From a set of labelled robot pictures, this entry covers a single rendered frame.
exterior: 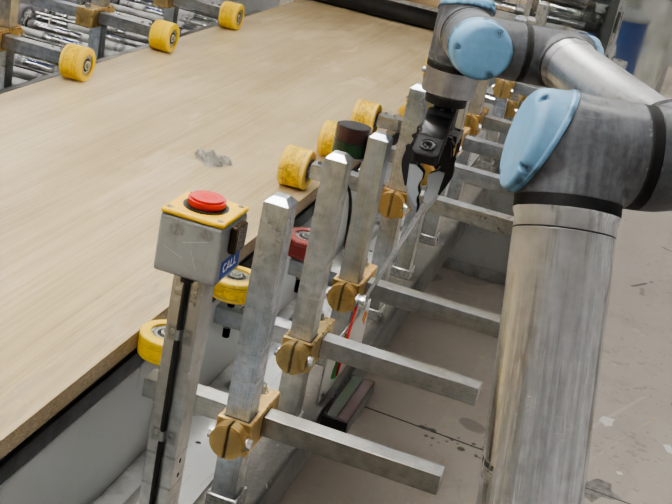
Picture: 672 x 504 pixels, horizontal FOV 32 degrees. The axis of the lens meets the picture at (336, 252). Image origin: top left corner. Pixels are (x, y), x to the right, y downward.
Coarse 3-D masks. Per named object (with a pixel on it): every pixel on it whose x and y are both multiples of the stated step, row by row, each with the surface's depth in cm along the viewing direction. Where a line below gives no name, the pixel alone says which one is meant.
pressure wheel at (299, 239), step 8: (296, 232) 206; (304, 232) 207; (296, 240) 202; (304, 240) 203; (296, 248) 203; (304, 248) 202; (296, 256) 203; (304, 256) 203; (296, 280) 208; (296, 288) 209
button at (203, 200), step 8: (192, 192) 119; (200, 192) 120; (208, 192) 120; (192, 200) 118; (200, 200) 118; (208, 200) 118; (216, 200) 118; (224, 200) 119; (200, 208) 117; (208, 208) 117; (216, 208) 118; (224, 208) 119
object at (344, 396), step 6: (354, 378) 203; (360, 378) 204; (348, 384) 201; (354, 384) 201; (348, 390) 199; (354, 390) 199; (342, 396) 196; (348, 396) 197; (336, 402) 194; (342, 402) 194; (330, 408) 192; (336, 408) 192; (330, 414) 190; (336, 414) 190
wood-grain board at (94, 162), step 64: (128, 64) 294; (192, 64) 307; (256, 64) 321; (320, 64) 336; (384, 64) 353; (0, 128) 229; (64, 128) 237; (128, 128) 245; (192, 128) 254; (256, 128) 263; (320, 128) 273; (0, 192) 198; (64, 192) 204; (128, 192) 210; (256, 192) 223; (0, 256) 174; (64, 256) 179; (128, 256) 184; (0, 320) 156; (64, 320) 160; (128, 320) 163; (0, 384) 141; (64, 384) 144; (0, 448) 130
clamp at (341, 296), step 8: (368, 272) 205; (336, 280) 199; (344, 280) 199; (360, 280) 201; (368, 280) 204; (328, 288) 199; (336, 288) 198; (344, 288) 197; (352, 288) 198; (360, 288) 199; (328, 296) 198; (336, 296) 198; (344, 296) 198; (352, 296) 197; (336, 304) 198; (344, 304) 198; (352, 304) 198
